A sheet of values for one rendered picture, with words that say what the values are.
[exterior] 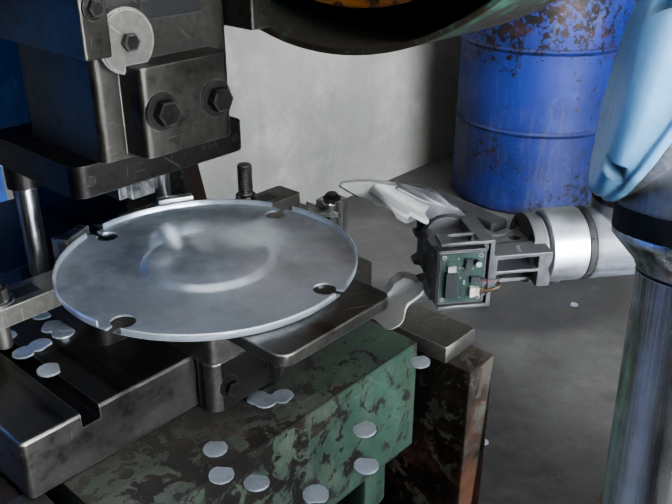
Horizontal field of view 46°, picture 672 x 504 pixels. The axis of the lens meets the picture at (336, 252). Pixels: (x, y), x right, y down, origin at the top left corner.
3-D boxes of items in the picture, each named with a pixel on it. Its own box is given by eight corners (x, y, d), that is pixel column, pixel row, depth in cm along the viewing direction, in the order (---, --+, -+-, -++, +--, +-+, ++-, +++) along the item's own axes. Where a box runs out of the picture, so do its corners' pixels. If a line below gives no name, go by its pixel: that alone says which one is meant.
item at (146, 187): (163, 189, 83) (159, 156, 81) (124, 202, 80) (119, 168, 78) (145, 182, 85) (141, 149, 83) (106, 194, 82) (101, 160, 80)
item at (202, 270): (-17, 295, 71) (-18, 287, 71) (177, 189, 94) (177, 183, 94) (258, 378, 60) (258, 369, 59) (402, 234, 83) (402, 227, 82)
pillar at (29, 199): (55, 271, 85) (33, 147, 79) (36, 278, 84) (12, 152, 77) (44, 265, 86) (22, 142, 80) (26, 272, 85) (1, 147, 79)
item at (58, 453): (373, 305, 96) (374, 261, 94) (31, 502, 67) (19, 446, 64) (214, 235, 115) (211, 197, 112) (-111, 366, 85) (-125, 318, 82)
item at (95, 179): (248, 170, 84) (245, 120, 82) (82, 227, 71) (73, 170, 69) (157, 139, 94) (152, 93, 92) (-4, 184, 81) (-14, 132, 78)
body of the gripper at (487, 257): (434, 241, 72) (559, 232, 74) (410, 205, 80) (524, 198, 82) (430, 314, 75) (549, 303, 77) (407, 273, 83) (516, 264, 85)
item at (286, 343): (389, 411, 77) (394, 289, 71) (287, 486, 68) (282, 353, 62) (222, 321, 92) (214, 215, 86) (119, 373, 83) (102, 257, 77)
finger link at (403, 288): (346, 343, 77) (423, 288, 76) (336, 312, 83) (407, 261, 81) (364, 362, 79) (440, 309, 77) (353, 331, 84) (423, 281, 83)
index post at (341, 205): (349, 268, 92) (350, 192, 88) (332, 277, 90) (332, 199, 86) (331, 261, 94) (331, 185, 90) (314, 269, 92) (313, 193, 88)
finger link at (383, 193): (368, 176, 70) (445, 226, 74) (355, 155, 75) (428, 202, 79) (347, 204, 71) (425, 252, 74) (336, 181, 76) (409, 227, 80)
